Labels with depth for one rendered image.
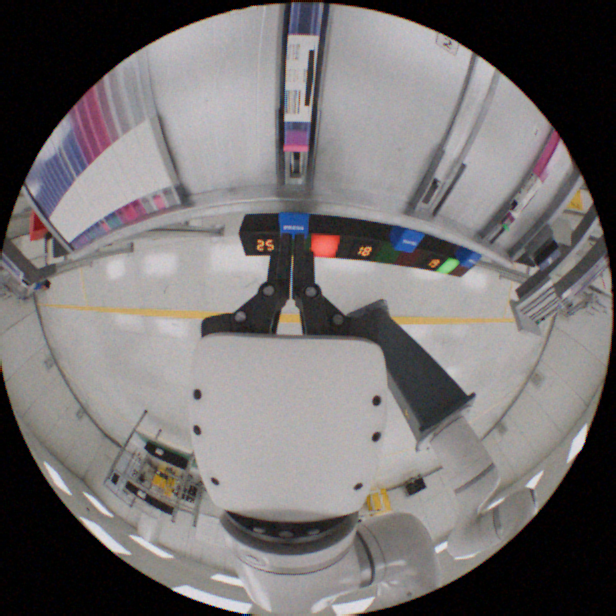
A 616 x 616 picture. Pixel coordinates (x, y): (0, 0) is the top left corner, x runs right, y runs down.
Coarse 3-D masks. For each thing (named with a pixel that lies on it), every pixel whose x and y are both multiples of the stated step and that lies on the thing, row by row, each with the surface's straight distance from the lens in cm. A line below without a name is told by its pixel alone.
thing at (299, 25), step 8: (296, 8) 14; (304, 8) 14; (312, 8) 14; (320, 8) 14; (296, 16) 13; (304, 16) 13; (312, 16) 13; (320, 16) 13; (296, 24) 13; (304, 24) 13; (312, 24) 13; (296, 32) 13; (304, 32) 13; (312, 32) 13; (288, 128) 12; (296, 128) 12; (304, 128) 12; (288, 136) 12; (296, 136) 12; (304, 136) 12; (288, 144) 12; (296, 144) 12; (304, 144) 12
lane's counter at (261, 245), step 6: (252, 240) 20; (258, 240) 20; (264, 240) 20; (270, 240) 20; (276, 240) 20; (258, 246) 21; (264, 246) 20; (270, 246) 20; (276, 246) 20; (258, 252) 21; (264, 252) 21
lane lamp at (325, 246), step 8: (312, 240) 19; (320, 240) 19; (328, 240) 19; (336, 240) 20; (312, 248) 20; (320, 248) 20; (328, 248) 20; (336, 248) 20; (320, 256) 21; (328, 256) 21
